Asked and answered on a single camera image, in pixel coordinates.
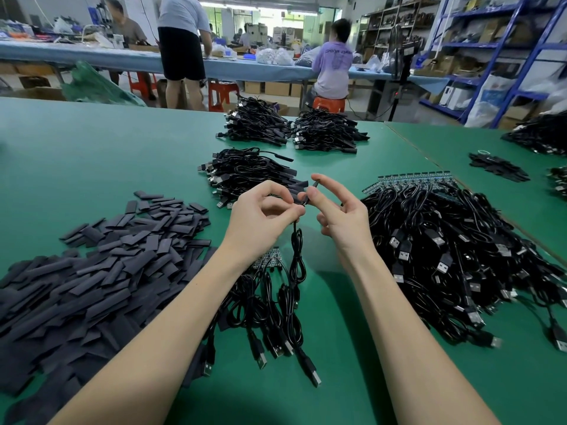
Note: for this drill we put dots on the person's left hand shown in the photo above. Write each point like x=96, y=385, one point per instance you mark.
x=257, y=224

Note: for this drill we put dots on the person's right hand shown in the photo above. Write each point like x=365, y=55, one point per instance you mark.
x=344, y=227

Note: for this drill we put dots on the pile of black sleeve strips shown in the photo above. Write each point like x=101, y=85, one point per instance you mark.
x=89, y=287

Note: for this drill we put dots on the person's left forearm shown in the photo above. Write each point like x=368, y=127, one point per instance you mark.
x=146, y=354

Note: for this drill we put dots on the person's right forearm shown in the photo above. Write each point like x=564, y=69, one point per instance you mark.
x=412, y=354

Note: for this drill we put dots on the orange plastic stool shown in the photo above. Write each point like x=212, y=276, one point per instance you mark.
x=329, y=105

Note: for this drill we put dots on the black tripod stand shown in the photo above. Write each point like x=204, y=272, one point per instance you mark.
x=403, y=66

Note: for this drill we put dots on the white plastic bag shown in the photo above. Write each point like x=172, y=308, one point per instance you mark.
x=490, y=106

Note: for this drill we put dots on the dark storage shelf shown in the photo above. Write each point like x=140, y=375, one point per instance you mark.
x=394, y=29

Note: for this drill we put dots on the green plastic bag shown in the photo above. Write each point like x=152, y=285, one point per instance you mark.
x=102, y=86

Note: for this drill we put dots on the long blue work table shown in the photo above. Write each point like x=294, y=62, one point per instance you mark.
x=71, y=57

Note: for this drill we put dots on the open cardboard box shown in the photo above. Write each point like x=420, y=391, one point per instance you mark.
x=37, y=94

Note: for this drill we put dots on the blue metal shelving rack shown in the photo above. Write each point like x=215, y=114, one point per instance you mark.
x=483, y=11

